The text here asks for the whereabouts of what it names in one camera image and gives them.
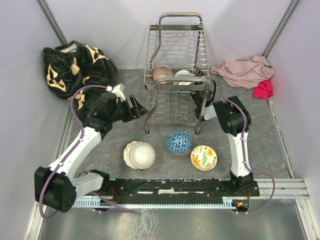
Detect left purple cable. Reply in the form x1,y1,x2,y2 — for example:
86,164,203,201
39,85,137,220

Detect light blue cable duct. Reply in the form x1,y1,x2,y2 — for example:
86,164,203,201
72,196,238,210

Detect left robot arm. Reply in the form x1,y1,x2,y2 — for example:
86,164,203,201
34,92,149,213

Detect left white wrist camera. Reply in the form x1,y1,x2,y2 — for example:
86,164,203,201
106,83,126,102

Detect white scalloped bowl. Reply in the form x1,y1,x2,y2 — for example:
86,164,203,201
122,140,150,171

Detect yellow floral bowl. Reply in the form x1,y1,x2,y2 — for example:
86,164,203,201
190,145,218,171

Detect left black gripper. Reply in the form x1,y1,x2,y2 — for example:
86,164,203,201
109,94,149,123

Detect magenta cloth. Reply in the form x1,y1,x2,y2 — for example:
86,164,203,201
253,79,274,100

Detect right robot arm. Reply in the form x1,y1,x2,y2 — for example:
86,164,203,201
190,82,254,196

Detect stainless steel dish rack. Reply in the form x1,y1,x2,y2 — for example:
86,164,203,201
144,12,211,134

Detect dusty pink cloth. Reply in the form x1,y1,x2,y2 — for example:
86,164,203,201
210,55,275,90

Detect red patterned bowl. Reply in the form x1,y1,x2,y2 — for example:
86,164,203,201
152,65,173,83

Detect aluminium frame rail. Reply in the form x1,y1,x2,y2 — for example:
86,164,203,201
28,162,320,240

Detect blue triangle patterned bowl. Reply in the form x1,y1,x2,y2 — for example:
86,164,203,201
167,131,193,155

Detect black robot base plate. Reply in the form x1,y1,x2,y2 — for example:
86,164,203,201
94,178,260,204

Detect plain white bowl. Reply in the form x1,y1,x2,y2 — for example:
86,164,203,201
173,70,194,86

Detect black and cream blanket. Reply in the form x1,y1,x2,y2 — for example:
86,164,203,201
43,40,119,122

